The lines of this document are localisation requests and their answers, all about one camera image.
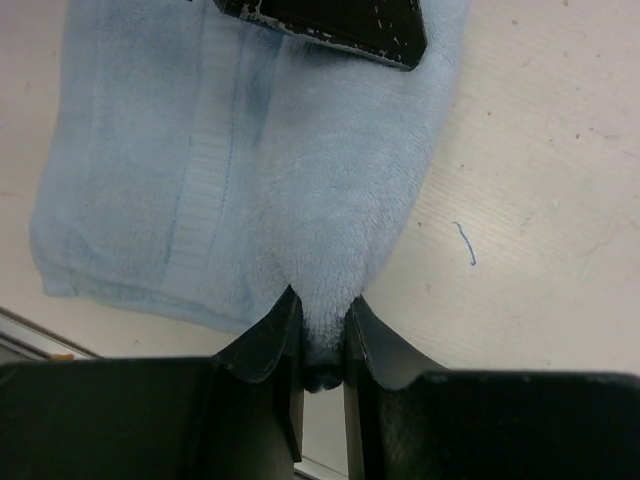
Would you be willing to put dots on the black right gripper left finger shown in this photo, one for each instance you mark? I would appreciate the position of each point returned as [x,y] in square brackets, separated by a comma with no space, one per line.
[235,415]

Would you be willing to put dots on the aluminium mounting rail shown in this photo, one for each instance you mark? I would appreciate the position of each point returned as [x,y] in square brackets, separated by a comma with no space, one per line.
[33,341]

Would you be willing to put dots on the light blue towel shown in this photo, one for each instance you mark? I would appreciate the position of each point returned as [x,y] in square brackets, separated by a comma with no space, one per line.
[200,166]

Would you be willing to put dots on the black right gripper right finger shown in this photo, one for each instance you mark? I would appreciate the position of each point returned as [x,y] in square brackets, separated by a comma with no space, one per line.
[408,417]

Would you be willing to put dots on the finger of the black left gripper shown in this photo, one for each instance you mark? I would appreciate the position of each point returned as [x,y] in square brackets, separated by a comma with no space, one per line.
[391,32]

